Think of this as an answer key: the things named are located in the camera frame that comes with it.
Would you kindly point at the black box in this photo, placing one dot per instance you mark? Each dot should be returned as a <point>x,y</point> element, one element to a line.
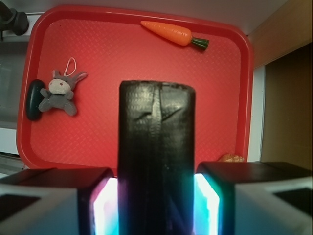
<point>156,151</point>

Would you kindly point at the light wooden board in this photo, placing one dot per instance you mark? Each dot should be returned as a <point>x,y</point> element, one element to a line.
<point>286,30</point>

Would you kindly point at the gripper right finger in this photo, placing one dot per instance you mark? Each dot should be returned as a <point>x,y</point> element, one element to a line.
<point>254,198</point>

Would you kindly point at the dark grey oval stone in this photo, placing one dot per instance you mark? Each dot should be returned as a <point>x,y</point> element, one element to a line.
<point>33,99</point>

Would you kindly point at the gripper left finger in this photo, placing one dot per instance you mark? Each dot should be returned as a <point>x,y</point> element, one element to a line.
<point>59,202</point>

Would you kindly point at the grey plush bunny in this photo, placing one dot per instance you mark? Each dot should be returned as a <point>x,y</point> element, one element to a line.
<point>60,91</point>

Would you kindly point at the orange plastic tray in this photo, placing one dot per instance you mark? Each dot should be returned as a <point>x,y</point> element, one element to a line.
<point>111,46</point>

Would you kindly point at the small tan shell toy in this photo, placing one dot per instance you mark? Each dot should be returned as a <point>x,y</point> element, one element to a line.
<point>230,158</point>

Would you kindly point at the orange toy carrot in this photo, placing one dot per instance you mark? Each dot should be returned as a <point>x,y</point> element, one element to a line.
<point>176,34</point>

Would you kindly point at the grey plastic faucet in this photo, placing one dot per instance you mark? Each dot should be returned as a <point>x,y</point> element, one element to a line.
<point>12,20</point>

